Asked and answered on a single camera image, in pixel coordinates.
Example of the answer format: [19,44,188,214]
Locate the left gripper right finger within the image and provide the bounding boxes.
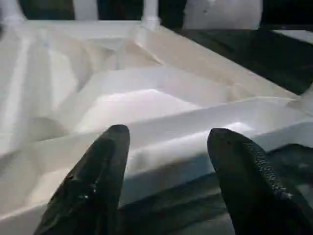
[206,127,313,235]

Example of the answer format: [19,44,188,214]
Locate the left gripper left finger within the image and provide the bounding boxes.
[33,124,130,235]

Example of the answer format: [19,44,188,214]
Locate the white plastic table top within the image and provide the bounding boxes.
[0,19,313,222]

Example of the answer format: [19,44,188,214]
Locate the white flat board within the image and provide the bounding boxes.
[271,29,313,44]

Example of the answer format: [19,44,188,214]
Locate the white curved plastic panel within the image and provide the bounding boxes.
[183,0,261,30]

